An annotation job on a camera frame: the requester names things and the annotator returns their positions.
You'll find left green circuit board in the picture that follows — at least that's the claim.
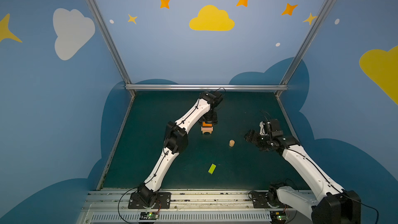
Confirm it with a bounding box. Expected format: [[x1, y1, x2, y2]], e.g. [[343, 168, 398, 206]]
[[139, 212, 159, 222]]

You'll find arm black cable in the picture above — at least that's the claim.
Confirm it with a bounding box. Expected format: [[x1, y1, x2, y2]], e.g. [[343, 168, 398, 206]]
[[284, 149, 380, 224], [117, 87, 227, 224]]

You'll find green circuit board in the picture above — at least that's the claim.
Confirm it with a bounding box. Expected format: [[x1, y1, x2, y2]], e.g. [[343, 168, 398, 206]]
[[139, 212, 159, 222], [269, 212, 288, 224]]

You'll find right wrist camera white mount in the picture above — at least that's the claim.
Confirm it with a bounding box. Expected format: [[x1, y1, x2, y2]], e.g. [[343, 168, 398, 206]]
[[259, 121, 266, 135]]

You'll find back horizontal aluminium rail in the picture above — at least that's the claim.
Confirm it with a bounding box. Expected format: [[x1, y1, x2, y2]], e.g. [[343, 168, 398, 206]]
[[125, 84, 288, 91]]

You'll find left side floor rail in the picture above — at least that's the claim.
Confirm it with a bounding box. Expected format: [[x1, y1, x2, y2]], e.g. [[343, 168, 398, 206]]
[[89, 93, 134, 190]]

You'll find right green circuit board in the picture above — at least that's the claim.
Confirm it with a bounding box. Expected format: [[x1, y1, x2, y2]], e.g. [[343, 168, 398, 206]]
[[269, 212, 288, 224]]

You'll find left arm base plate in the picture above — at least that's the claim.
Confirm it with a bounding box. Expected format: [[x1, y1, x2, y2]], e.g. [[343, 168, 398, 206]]
[[128, 192, 171, 209]]

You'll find left corner aluminium post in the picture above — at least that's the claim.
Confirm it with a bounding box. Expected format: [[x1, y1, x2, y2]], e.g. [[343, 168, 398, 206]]
[[85, 0, 136, 97]]

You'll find right corner aluminium post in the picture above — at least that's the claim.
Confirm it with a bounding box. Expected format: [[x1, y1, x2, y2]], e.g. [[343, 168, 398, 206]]
[[275, 0, 337, 98]]

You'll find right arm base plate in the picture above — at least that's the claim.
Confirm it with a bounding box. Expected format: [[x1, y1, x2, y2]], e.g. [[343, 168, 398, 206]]
[[248, 191, 291, 209]]

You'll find pink wood block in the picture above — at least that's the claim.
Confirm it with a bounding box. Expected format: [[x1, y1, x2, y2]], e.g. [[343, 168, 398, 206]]
[[201, 127, 213, 132]]

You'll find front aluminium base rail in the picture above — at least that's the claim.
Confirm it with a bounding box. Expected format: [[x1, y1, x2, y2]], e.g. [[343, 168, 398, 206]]
[[77, 189, 311, 224]]

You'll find corner aluminium post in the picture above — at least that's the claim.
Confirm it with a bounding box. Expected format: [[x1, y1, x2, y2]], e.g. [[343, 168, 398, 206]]
[[275, 0, 337, 98], [85, 0, 136, 97]]

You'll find orange wood block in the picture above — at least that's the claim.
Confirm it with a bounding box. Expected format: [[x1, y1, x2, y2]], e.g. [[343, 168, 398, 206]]
[[202, 122, 212, 128]]

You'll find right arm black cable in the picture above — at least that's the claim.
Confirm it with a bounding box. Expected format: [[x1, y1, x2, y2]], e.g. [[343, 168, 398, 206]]
[[284, 149, 380, 224]]

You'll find floor rail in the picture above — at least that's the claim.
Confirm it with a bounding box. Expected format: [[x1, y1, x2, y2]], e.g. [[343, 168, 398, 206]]
[[276, 97, 302, 145], [89, 93, 134, 190]]

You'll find lime green wood block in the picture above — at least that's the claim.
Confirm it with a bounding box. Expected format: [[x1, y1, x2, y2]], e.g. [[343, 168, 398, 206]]
[[208, 164, 217, 174]]

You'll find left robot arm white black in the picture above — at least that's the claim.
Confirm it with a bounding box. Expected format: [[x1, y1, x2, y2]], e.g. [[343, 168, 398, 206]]
[[137, 90, 223, 208]]

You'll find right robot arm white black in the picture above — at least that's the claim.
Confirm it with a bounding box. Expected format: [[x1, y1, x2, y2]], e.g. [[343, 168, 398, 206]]
[[244, 119, 361, 224]]

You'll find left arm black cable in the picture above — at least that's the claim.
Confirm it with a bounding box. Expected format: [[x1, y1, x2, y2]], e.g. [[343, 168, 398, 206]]
[[117, 87, 227, 224]]

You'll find right side floor rail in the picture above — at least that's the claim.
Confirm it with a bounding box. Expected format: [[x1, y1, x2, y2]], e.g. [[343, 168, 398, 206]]
[[276, 97, 302, 145]]

